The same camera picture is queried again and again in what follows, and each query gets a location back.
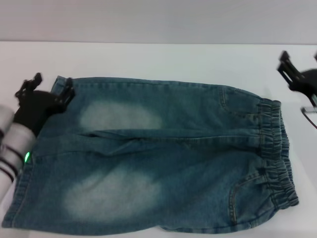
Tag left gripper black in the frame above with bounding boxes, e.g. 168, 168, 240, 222
13, 72, 76, 137

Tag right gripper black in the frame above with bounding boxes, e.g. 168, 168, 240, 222
276, 51, 317, 97

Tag blue denim shorts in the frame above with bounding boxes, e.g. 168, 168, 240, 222
11, 75, 300, 238

